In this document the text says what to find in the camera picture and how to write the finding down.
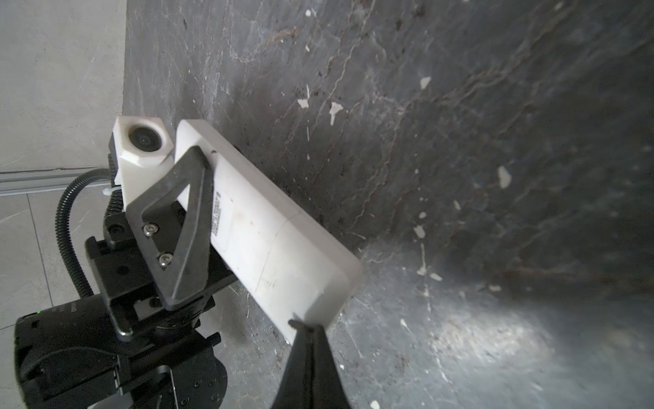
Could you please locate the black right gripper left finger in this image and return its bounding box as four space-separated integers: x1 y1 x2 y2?
272 320 313 409

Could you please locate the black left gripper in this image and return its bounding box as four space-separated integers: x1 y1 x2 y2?
85 146 238 342

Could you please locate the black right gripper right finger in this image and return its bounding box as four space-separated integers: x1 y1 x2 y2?
310 325 351 409

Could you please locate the white remote control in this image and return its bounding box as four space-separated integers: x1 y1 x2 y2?
175 119 363 342

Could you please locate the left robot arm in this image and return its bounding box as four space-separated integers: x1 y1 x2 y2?
15 147 236 408

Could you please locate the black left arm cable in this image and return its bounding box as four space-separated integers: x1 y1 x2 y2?
54 167 124 299

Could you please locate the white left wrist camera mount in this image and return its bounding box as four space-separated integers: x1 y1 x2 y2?
110 116 175 206

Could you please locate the left aluminium frame post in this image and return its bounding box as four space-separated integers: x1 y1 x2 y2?
0 168 91 197

